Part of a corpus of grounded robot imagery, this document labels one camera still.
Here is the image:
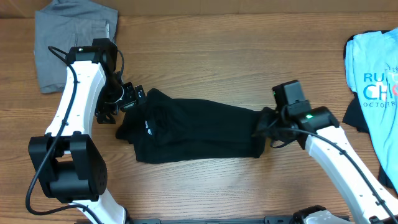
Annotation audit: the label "black polo shirt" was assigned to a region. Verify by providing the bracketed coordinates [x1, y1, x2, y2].
[116, 88, 266, 164]

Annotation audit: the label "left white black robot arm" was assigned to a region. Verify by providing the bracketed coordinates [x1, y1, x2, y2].
[25, 38, 146, 223]

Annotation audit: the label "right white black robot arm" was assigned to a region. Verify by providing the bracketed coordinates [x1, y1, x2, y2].
[131, 80, 397, 223]

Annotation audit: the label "black garment under t-shirt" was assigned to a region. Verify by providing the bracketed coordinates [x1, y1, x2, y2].
[342, 29, 398, 190]

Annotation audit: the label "folded grey trousers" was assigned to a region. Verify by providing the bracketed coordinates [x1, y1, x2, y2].
[33, 0, 119, 95]

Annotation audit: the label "light blue printed t-shirt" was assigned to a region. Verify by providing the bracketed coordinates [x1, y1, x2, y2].
[344, 27, 398, 194]

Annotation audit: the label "brown cardboard backboard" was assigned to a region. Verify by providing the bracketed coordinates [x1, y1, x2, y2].
[0, 0, 398, 19]

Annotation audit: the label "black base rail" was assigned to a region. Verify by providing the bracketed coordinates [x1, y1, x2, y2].
[127, 215, 294, 224]

